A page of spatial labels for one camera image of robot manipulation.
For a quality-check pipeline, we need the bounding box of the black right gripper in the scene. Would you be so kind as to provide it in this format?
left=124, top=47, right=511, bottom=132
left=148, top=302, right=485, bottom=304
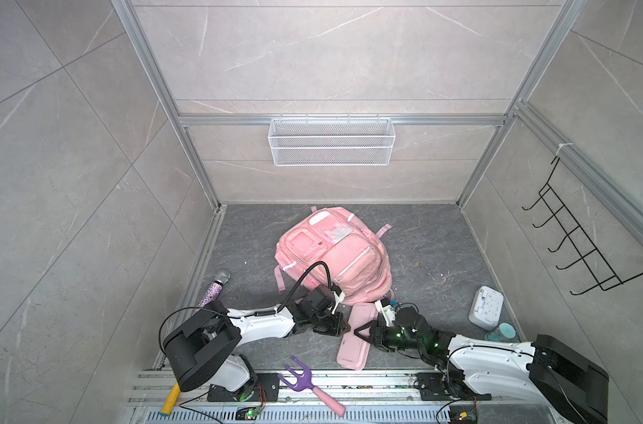
left=354, top=320, right=424, bottom=353

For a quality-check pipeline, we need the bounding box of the pink pencil case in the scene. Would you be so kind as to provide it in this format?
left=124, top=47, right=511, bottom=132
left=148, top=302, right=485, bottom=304
left=337, top=303, right=378, bottom=370

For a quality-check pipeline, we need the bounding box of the pink school backpack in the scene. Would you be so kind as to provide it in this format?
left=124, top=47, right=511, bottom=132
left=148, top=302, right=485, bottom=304
left=275, top=207, right=393, bottom=306

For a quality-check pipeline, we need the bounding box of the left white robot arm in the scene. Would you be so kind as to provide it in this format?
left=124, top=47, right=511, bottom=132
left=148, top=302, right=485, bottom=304
left=161, top=284, right=349, bottom=396

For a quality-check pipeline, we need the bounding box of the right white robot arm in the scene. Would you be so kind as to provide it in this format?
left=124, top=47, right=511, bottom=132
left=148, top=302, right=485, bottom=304
left=349, top=300, right=609, bottom=423

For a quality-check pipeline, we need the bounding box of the purple toy garden fork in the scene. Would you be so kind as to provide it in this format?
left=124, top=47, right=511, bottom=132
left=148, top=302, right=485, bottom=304
left=277, top=355, right=346, bottom=418

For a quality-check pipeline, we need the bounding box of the white power strip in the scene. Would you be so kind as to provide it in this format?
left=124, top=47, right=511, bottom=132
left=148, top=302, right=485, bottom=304
left=468, top=285, right=504, bottom=331

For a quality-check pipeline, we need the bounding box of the purple glitter microphone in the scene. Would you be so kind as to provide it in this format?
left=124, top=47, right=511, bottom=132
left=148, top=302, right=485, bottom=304
left=198, top=269, right=231, bottom=307

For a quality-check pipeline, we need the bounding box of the small yellow circuit board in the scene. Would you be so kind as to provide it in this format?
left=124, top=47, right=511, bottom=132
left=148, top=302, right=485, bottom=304
left=449, top=412, right=478, bottom=424

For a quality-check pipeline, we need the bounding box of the small green circuit board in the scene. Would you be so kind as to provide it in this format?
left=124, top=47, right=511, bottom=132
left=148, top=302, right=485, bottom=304
left=234, top=406, right=262, bottom=422

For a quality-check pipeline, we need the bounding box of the yellow toy shovel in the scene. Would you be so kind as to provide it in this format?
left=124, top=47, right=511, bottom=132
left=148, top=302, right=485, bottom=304
left=160, top=383, right=181, bottom=417

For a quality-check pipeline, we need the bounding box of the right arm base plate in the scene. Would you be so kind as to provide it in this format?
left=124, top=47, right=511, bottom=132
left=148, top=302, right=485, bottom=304
left=414, top=371, right=493, bottom=401

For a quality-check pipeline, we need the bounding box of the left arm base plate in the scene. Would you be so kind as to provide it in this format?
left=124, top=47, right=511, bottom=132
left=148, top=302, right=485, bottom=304
left=207, top=373, right=281, bottom=403

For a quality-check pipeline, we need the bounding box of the white wire mesh basket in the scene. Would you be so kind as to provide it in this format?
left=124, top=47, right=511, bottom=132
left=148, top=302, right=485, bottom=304
left=268, top=118, right=397, bottom=167

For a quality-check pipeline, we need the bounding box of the black wire hook rack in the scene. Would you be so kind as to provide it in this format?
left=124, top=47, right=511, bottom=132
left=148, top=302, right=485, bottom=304
left=522, top=157, right=643, bottom=297

